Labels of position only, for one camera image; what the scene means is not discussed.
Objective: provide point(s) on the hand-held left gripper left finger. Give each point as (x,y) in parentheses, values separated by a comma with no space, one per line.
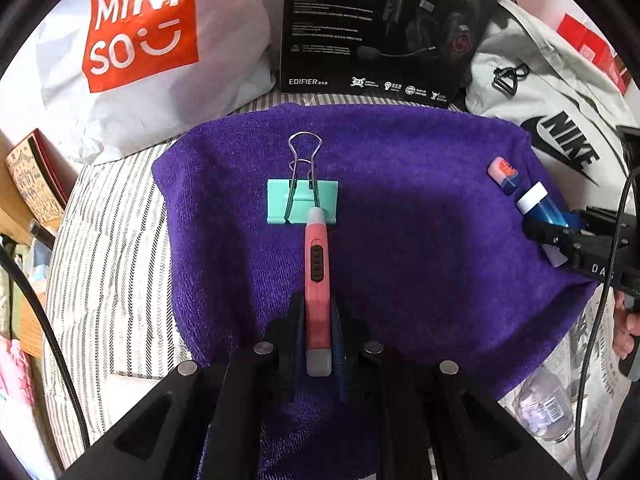
(299,350)

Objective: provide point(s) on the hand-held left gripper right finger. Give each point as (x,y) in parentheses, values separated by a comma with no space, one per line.
(340,355)

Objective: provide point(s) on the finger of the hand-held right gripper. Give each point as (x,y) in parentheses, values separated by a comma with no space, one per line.
(595,219)
(547,232)

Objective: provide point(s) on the blue bottle white cap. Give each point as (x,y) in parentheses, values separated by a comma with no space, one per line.
(545,212)

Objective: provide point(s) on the pink utility knife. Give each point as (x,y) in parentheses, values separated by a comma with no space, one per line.
(317,310)

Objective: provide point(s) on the clear plastic bottle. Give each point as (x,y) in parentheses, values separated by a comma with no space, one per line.
(545,405)

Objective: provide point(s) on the person's right hand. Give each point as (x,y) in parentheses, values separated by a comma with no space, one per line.
(625,327)

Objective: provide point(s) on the purple towel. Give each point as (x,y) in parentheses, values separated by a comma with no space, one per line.
(425,260)

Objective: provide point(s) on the grey waist bag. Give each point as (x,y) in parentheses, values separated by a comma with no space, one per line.
(550,75)

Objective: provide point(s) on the mint green binder clip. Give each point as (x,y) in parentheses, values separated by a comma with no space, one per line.
(280,200)

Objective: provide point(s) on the red paper bag white print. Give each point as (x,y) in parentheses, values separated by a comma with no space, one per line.
(595,45)

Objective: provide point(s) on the black headset box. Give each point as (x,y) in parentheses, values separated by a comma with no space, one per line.
(325,70)

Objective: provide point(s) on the pink cloth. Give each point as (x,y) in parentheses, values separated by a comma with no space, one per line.
(12,370)

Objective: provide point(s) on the white shopping bag orange label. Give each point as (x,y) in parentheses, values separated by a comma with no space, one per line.
(225,60)

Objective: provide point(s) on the patterned cardboard box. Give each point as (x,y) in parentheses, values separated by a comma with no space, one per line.
(35,185)

